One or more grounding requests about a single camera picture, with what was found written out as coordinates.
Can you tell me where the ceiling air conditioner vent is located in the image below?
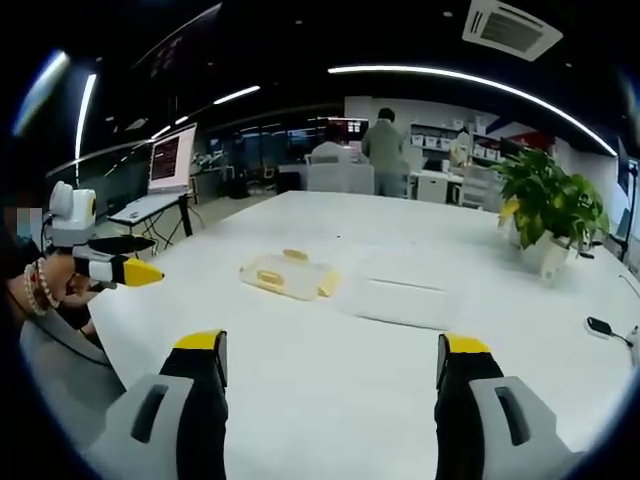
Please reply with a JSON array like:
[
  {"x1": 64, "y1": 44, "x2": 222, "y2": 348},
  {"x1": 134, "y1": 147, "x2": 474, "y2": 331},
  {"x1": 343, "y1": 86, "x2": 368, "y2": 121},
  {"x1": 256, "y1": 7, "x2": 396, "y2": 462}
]
[{"x1": 461, "y1": 0, "x2": 565, "y2": 63}]

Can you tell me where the shelf with white bins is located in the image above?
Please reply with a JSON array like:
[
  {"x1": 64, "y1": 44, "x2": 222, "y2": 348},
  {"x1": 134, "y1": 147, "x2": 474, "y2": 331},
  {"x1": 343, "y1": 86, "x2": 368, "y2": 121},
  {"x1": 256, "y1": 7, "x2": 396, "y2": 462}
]
[{"x1": 408, "y1": 115, "x2": 502, "y2": 162}]

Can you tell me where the laptop on stand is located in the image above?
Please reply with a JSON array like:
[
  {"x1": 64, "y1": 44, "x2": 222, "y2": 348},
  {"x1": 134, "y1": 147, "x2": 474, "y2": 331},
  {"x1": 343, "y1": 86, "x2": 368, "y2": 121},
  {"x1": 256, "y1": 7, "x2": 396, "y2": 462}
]
[{"x1": 146, "y1": 122, "x2": 198, "y2": 195}]

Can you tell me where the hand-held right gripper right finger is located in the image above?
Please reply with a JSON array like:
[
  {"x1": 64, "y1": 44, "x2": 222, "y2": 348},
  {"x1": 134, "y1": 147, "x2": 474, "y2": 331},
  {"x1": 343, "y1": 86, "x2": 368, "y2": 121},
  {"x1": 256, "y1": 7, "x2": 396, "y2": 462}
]
[{"x1": 433, "y1": 332, "x2": 587, "y2": 480}]

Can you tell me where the clear box with yellow clasps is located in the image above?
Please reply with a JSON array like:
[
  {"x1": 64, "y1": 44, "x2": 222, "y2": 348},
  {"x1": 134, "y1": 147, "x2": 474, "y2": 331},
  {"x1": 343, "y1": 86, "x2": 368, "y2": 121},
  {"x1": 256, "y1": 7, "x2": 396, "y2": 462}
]
[{"x1": 238, "y1": 248, "x2": 344, "y2": 302}]

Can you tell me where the clear plastic lid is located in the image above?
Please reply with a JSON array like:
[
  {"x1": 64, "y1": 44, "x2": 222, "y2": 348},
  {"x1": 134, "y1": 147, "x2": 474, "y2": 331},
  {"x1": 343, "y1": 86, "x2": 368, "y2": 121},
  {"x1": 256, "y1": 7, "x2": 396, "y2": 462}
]
[{"x1": 335, "y1": 276, "x2": 454, "y2": 331}]

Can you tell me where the beaded bracelet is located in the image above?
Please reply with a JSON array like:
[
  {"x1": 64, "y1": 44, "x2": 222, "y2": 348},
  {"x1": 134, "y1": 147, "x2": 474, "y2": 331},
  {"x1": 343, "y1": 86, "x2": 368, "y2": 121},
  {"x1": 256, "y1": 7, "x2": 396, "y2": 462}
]
[{"x1": 23, "y1": 257, "x2": 61, "y2": 316}]

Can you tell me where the long curved ceiling light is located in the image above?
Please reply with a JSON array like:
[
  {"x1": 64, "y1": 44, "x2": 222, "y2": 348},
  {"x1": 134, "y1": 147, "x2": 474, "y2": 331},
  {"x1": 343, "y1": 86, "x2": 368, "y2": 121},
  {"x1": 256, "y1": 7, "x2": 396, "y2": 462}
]
[{"x1": 327, "y1": 64, "x2": 619, "y2": 157}]

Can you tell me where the folding side table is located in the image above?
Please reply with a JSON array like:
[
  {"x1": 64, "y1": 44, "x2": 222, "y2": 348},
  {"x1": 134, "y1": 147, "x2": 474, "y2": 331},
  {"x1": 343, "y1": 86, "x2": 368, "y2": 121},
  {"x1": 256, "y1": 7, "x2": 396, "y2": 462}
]
[{"x1": 107, "y1": 191, "x2": 195, "y2": 250}]

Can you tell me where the green potted plant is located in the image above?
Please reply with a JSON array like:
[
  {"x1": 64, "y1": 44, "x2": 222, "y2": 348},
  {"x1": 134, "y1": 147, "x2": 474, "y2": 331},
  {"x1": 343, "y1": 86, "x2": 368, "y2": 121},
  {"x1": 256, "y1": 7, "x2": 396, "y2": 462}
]
[{"x1": 491, "y1": 146, "x2": 612, "y2": 287}]

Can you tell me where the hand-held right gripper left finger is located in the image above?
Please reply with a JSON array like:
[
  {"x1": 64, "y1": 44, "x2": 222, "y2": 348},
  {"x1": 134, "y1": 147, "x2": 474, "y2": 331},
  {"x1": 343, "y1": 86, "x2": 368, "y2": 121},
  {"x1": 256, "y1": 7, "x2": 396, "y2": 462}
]
[{"x1": 83, "y1": 328, "x2": 230, "y2": 480}]

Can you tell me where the person's left hand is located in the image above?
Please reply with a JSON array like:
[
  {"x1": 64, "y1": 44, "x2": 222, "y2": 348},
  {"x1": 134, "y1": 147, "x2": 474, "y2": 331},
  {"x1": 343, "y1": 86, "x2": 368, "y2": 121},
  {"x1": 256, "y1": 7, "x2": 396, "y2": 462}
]
[{"x1": 29, "y1": 253, "x2": 104, "y2": 321}]

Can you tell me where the small black device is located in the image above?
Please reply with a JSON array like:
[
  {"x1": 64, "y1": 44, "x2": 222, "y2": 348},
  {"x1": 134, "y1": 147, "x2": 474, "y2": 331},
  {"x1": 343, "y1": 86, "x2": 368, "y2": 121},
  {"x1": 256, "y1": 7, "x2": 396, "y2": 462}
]
[{"x1": 585, "y1": 315, "x2": 620, "y2": 337}]

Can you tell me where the black monitor on stand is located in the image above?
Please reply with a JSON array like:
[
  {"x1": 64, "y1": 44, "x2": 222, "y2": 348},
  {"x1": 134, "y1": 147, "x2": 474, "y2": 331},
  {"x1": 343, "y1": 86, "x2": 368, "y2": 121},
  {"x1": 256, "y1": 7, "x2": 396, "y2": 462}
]
[{"x1": 615, "y1": 137, "x2": 640, "y2": 266}]

